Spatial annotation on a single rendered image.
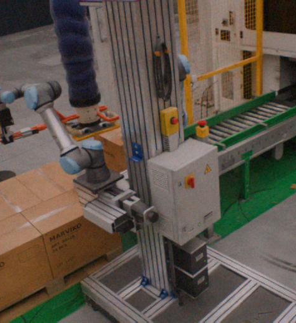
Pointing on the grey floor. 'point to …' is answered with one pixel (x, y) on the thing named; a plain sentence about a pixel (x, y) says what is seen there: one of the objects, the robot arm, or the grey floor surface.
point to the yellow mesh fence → (224, 61)
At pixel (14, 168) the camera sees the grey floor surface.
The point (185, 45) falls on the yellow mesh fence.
